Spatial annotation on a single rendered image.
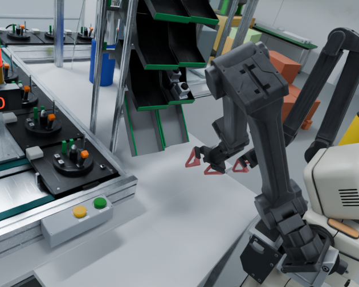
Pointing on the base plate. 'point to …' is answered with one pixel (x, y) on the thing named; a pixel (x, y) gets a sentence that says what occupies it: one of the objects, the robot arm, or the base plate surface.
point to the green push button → (100, 202)
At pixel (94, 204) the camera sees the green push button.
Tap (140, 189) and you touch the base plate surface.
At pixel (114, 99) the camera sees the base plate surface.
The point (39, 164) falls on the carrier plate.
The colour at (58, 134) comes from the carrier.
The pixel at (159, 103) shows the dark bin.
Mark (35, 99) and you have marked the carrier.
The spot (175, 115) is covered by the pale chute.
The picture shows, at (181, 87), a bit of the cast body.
